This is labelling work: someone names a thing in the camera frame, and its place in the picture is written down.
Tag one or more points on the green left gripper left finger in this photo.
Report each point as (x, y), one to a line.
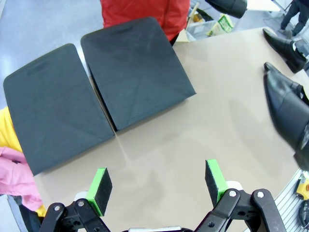
(100, 193)

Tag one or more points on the green left gripper right finger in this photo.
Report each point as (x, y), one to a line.
(217, 183)

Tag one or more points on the black leather buckle shoe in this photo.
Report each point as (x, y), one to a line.
(285, 104)
(282, 47)

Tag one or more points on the black flat shoe stand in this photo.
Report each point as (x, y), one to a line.
(55, 108)
(137, 72)

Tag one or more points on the grey slotted metal base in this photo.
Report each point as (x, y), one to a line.
(287, 207)

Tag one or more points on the pink cloth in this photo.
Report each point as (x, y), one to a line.
(17, 174)

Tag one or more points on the yellow emergency stop box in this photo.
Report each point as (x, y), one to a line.
(303, 187)

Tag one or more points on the yellow garment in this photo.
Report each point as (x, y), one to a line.
(8, 128)

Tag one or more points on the clear plastic storage box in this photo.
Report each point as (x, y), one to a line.
(201, 29)

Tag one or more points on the green and white bag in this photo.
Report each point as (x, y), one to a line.
(223, 24)

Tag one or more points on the black cylindrical bin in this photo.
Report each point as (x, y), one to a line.
(229, 7)

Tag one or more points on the person in red jacket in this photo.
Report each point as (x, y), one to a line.
(144, 14)

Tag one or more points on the bystander in dark trousers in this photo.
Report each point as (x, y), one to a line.
(298, 14)

